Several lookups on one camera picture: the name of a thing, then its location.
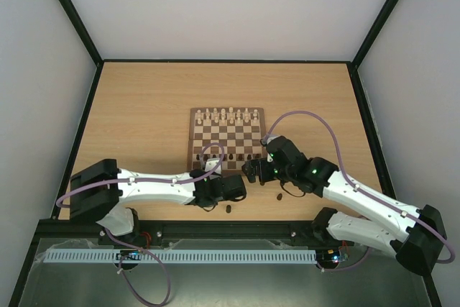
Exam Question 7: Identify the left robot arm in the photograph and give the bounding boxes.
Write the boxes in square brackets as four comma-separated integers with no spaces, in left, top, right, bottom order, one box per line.
[70,158,247,237]

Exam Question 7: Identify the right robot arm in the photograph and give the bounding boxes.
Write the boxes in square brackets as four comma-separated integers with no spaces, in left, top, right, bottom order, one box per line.
[242,136,446,276]

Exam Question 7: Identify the wooden chess board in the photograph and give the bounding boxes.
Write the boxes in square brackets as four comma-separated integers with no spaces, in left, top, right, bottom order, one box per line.
[188,106,267,173]

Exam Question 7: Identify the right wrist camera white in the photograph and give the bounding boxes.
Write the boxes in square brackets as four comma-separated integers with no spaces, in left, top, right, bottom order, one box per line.
[261,135,278,145]

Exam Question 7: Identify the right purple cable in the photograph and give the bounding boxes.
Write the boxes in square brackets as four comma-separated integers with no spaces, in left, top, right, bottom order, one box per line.
[262,110,456,273]

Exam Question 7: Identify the purple cable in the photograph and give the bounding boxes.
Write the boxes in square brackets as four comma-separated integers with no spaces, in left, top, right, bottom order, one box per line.
[55,142,172,306]
[262,110,456,273]

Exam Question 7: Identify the black enclosure frame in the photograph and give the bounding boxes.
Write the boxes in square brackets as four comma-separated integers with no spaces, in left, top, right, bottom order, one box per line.
[0,0,460,307]

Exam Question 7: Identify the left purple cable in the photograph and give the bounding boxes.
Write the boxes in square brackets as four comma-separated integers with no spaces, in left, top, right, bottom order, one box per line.
[55,142,172,306]

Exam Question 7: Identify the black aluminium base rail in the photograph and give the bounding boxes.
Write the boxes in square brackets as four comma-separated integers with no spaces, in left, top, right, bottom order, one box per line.
[35,219,360,247]

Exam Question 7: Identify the light blue cable duct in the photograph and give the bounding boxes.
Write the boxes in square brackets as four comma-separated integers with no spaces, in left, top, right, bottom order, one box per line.
[43,249,317,265]

